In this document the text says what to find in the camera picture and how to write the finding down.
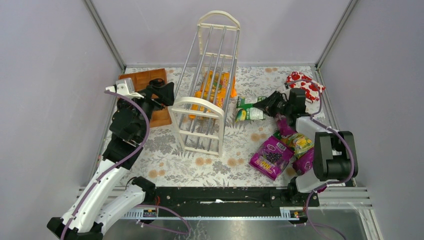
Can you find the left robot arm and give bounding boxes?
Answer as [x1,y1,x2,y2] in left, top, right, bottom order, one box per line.
[47,78,175,240]

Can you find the red white heart bag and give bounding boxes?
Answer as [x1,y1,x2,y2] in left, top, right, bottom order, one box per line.
[286,71,326,103]

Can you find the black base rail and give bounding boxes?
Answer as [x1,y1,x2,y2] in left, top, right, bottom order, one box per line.
[129,186,321,220]

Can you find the brown wooden compartment tray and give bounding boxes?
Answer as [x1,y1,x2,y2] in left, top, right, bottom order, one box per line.
[118,68,172,128]

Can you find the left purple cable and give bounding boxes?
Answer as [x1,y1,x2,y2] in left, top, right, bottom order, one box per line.
[60,90,152,240]

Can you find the green Fox's candy bag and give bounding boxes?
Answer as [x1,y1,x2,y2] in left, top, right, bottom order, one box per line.
[235,96,266,122]

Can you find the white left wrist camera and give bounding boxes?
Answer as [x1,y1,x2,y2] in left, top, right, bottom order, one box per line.
[105,78,144,99]

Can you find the yellow green candy bag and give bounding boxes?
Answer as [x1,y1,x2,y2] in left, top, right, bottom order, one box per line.
[273,131,314,159]

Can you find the purple grape candy bag front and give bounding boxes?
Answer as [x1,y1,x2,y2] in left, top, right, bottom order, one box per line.
[249,136,294,181]

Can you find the floral table mat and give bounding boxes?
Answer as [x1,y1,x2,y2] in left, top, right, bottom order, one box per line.
[96,65,347,188]

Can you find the purple grape candy bag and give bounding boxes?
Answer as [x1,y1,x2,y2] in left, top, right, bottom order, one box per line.
[249,136,294,181]
[292,148,314,175]
[275,114,297,137]

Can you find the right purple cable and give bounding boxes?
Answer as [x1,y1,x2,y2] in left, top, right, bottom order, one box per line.
[284,78,357,240]

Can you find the cream and metal shelf rack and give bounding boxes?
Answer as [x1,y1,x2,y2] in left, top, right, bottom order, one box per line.
[168,10,241,157]

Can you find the orange candy bag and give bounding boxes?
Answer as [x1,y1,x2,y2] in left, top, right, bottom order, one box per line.
[194,70,230,102]
[188,87,231,121]

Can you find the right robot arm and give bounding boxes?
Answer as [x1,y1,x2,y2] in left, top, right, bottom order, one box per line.
[253,88,358,207]

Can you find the purple cable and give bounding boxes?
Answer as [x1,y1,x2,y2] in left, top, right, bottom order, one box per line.
[284,78,357,240]
[60,90,152,240]

